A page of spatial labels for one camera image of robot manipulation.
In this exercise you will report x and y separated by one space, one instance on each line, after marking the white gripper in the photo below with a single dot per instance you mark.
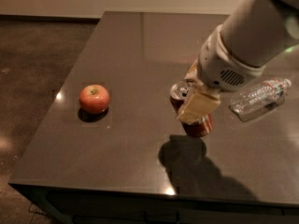
221 66

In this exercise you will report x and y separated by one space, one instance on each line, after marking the red coke can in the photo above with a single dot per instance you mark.
178 94

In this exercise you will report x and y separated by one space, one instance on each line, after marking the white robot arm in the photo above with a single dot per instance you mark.
237 52

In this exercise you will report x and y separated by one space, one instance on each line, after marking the clear plastic water bottle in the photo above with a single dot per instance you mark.
259 95

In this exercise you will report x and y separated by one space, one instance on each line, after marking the red apple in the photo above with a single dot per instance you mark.
94 99

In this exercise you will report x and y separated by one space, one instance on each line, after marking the black drawer handle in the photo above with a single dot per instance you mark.
159 218

